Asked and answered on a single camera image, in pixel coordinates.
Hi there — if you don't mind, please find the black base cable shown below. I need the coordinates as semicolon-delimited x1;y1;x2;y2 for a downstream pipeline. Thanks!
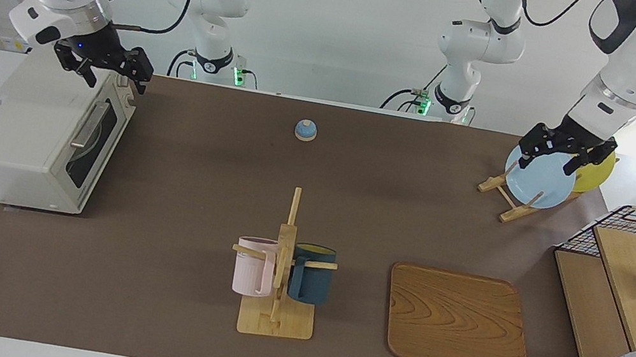
166;46;198;80
379;55;449;119

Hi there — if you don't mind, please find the brown wooden tray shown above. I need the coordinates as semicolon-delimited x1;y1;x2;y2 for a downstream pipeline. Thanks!
377;260;542;357

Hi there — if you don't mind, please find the wooden mug rack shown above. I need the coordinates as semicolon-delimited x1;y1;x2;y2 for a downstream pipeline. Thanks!
219;178;351;347

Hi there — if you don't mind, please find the dark blue mug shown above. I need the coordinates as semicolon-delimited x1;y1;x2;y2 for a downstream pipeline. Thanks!
285;241;339;308

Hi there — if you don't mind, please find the beige toaster oven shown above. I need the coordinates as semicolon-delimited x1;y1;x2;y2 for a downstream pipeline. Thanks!
0;48;143;224

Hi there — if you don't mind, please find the pink mug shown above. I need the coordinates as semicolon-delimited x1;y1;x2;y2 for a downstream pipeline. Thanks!
229;234;282;301

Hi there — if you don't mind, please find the light blue plate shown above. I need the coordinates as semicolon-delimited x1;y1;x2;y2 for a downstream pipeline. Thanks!
499;140;581;215

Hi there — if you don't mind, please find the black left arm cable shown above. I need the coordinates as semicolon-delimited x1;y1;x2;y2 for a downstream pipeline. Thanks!
462;0;636;120

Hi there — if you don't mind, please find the glass oven door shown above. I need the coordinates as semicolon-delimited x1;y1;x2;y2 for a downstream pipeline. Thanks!
45;73;140;218

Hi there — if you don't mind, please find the wooden plate rack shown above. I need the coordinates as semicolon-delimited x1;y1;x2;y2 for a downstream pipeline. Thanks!
472;136;621;240

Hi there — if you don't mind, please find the brown table mat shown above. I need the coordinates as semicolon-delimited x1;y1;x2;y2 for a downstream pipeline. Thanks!
0;48;636;357

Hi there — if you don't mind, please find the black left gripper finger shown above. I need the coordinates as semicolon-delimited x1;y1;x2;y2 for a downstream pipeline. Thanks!
517;147;540;172
563;152;586;179

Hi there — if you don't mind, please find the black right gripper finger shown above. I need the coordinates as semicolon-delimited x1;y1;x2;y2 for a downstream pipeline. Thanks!
74;61;100;90
127;71;151;96

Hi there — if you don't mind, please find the yellow plate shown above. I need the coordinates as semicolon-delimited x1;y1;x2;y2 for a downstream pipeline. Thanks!
571;147;619;199

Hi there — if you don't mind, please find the small blue call bell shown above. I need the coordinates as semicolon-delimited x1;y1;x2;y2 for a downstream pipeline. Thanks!
293;117;320;143

